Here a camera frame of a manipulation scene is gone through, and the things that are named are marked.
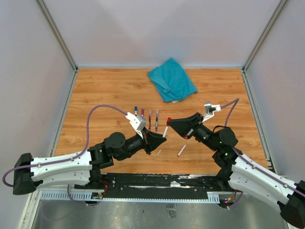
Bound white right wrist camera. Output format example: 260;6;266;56
202;101;221;123

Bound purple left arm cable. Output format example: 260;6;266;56
2;104;129;207

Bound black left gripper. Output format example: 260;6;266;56
116;127;167;160

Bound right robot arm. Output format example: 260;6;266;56
167;113;305;229

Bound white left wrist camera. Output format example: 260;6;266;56
125;112;147;139

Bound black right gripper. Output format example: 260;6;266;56
167;112;219;151

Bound white red pen horizontal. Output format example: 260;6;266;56
163;126;168;138

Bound white red pen diagonal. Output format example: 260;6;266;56
177;144;187;157

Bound blue white marker pen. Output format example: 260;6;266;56
134;106;138;116

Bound pink translucent gel pen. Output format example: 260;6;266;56
148;109;152;130

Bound teal folded cloth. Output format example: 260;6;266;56
148;58;198;103

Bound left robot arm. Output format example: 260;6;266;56
13;129;166;195

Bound dark blue thin pen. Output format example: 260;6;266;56
155;109;160;132

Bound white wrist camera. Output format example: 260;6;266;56
202;101;221;123
125;112;147;139

